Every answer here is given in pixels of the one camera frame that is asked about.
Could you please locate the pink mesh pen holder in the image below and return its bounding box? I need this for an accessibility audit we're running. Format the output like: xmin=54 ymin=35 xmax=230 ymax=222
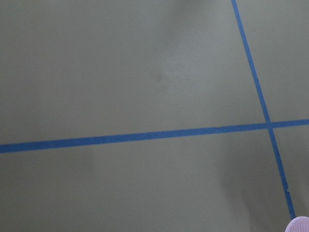
xmin=285 ymin=216 xmax=309 ymax=232

